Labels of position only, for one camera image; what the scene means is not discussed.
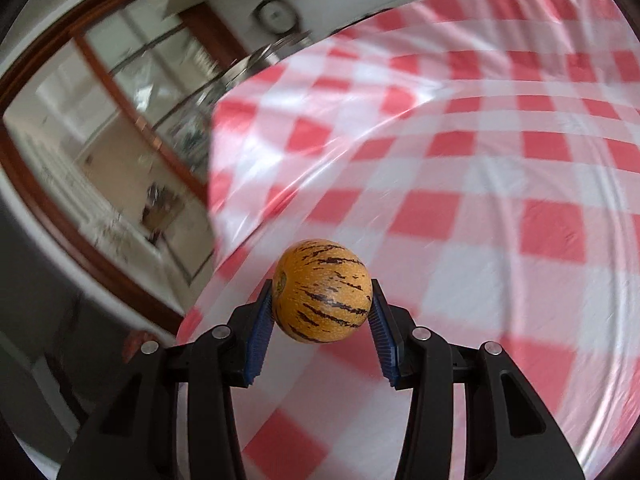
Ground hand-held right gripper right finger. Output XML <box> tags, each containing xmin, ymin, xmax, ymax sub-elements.
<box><xmin>367</xmin><ymin>280</ymin><xmax>586</xmax><ymax>480</ymax></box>

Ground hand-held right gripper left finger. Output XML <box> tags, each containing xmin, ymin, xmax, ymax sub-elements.
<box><xmin>57</xmin><ymin>280</ymin><xmax>275</xmax><ymax>480</ymax></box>

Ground yellow striped small melon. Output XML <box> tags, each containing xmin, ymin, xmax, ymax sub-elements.
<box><xmin>272</xmin><ymin>239</ymin><xmax>374</xmax><ymax>344</ymax></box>

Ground pink checked plastic tablecloth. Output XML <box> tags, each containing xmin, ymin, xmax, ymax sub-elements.
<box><xmin>175</xmin><ymin>0</ymin><xmax>640</xmax><ymax>480</ymax></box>

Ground round white dial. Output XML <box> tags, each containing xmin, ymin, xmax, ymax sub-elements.
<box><xmin>252</xmin><ymin>0</ymin><xmax>304</xmax><ymax>37</ymax></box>

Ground brown wooden door frame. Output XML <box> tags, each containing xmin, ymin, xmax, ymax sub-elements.
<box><xmin>0</xmin><ymin>0</ymin><xmax>251</xmax><ymax>336</ymax></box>

